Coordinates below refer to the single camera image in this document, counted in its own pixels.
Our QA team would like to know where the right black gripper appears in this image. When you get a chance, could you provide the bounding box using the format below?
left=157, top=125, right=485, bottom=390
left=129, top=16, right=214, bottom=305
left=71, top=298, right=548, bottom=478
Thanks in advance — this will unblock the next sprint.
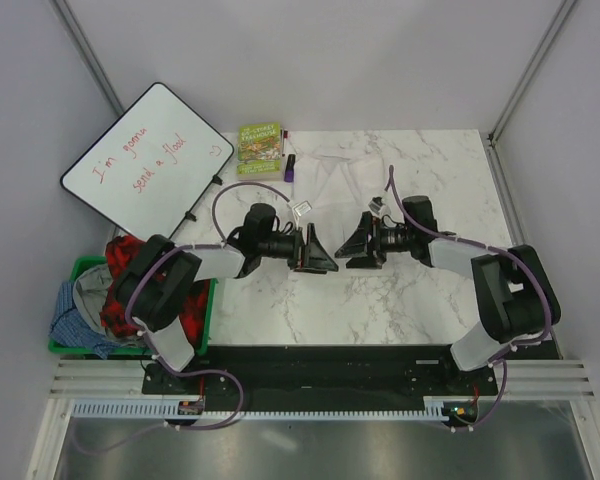
left=335, top=211, right=414, bottom=270

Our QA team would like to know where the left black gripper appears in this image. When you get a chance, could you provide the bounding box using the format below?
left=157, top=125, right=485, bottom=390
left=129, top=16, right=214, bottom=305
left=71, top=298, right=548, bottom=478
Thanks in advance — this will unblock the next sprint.
left=259, top=224, right=338, bottom=274

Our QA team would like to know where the white long sleeve shirt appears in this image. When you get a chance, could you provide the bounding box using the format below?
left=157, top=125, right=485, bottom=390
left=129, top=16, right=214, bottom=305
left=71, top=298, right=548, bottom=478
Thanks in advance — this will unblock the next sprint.
left=291, top=152, right=386, bottom=253

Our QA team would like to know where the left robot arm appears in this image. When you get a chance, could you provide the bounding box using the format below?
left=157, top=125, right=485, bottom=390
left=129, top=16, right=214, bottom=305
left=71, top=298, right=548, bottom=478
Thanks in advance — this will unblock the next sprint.
left=114, top=203, right=339, bottom=393

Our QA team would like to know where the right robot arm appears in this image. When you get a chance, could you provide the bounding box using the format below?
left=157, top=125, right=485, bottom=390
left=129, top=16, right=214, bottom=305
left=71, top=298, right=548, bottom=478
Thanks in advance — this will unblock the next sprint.
left=335, top=195, right=561, bottom=394

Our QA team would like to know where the purple marker pen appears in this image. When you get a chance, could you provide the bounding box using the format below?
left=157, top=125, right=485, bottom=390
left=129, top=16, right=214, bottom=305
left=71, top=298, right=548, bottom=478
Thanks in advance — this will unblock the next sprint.
left=284, top=154, right=296, bottom=183

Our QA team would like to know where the green paperback book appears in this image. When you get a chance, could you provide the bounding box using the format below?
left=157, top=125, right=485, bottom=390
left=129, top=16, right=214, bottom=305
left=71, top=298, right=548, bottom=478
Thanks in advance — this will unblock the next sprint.
left=236, top=122, right=283, bottom=181

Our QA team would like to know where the white whiteboard with red writing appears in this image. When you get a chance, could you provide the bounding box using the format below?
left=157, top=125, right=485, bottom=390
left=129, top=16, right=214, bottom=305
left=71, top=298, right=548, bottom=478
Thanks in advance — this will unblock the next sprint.
left=61, top=82, right=234, bottom=240

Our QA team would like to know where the red black plaid shirt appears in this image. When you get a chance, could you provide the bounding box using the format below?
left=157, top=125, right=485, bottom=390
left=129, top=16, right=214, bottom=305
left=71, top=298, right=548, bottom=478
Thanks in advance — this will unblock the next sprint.
left=100, top=235, right=211, bottom=347

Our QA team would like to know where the grey shirt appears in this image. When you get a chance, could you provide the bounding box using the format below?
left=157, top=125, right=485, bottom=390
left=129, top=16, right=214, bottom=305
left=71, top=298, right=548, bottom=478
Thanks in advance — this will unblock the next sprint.
left=72, top=263, right=143, bottom=348

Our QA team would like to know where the blue checked shirt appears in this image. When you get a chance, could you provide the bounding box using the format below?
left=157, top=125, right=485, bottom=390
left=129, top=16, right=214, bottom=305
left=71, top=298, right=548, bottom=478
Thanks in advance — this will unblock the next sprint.
left=49, top=281, right=120, bottom=359

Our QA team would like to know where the green plastic bin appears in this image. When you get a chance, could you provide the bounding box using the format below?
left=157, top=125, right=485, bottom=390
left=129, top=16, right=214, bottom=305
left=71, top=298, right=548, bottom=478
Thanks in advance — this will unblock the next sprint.
left=47, top=256, right=220, bottom=359

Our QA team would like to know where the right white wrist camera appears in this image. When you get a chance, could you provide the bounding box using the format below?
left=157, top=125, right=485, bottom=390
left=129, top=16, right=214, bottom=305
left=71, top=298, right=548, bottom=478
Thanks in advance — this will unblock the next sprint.
left=368, top=196, right=389, bottom=218

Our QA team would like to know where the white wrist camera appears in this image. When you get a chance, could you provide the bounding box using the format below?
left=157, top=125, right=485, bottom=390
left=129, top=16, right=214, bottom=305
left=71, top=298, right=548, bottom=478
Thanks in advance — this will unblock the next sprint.
left=368, top=196, right=389, bottom=218
left=291, top=200, right=312, bottom=218

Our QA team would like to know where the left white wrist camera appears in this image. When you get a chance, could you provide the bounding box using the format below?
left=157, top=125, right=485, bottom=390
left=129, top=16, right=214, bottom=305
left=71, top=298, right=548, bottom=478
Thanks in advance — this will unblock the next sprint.
left=291, top=200, right=312, bottom=218

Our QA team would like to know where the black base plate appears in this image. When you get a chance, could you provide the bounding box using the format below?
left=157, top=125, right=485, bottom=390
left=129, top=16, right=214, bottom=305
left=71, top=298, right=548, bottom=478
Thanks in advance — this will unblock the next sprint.
left=142, top=345, right=497, bottom=410

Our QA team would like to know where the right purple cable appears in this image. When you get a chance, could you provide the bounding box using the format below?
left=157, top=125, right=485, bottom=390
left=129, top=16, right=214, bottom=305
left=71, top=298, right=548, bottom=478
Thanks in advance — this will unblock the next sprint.
left=387, top=164, right=556, bottom=401

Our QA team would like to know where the white slotted cable duct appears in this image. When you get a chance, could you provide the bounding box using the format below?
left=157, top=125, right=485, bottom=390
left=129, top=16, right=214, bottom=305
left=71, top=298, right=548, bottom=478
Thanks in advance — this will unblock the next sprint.
left=71, top=399, right=477, bottom=421

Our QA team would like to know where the aluminium rail frame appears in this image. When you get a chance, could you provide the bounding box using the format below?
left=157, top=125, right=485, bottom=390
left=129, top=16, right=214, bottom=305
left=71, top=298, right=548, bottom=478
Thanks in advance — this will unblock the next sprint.
left=49, top=359, right=161, bottom=399

